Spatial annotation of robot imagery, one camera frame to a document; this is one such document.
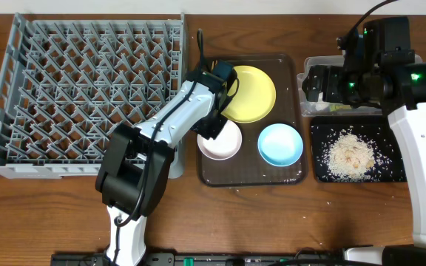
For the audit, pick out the rice food waste pile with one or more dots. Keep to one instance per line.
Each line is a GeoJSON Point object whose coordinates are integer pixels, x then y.
{"type": "Point", "coordinates": [351, 157]}

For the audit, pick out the pink white bowl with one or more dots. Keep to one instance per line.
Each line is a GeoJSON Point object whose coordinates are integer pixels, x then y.
{"type": "Point", "coordinates": [225, 145]}

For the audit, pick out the yellow plate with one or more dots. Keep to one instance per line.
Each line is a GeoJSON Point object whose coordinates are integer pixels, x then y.
{"type": "Point", "coordinates": [254, 95]}

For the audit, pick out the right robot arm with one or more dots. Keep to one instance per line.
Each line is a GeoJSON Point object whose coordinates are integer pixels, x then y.
{"type": "Point", "coordinates": [379, 69]}

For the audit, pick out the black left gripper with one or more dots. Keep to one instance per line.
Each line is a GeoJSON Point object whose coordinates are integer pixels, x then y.
{"type": "Point", "coordinates": [210, 126]}

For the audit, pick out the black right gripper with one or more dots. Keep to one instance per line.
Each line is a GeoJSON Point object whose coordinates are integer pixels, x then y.
{"type": "Point", "coordinates": [331, 76]}

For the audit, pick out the green orange snack wrapper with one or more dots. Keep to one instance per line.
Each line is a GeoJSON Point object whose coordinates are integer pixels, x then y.
{"type": "Point", "coordinates": [339, 108]}

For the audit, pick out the dark brown serving tray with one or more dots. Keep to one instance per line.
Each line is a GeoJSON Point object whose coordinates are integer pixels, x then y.
{"type": "Point", "coordinates": [247, 167]}

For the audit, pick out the black waste tray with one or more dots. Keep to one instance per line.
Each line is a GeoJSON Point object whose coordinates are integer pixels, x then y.
{"type": "Point", "coordinates": [374, 127]}

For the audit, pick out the clear plastic waste bin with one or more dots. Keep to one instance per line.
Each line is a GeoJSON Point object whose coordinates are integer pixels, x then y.
{"type": "Point", "coordinates": [321, 108]}

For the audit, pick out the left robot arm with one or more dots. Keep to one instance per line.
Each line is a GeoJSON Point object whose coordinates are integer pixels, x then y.
{"type": "Point", "coordinates": [136, 165]}

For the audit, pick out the grey plastic dish rack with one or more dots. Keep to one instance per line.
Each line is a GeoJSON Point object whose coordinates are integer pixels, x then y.
{"type": "Point", "coordinates": [66, 84]}

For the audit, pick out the light blue bowl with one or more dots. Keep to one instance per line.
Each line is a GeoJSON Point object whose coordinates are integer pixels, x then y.
{"type": "Point", "coordinates": [280, 145]}

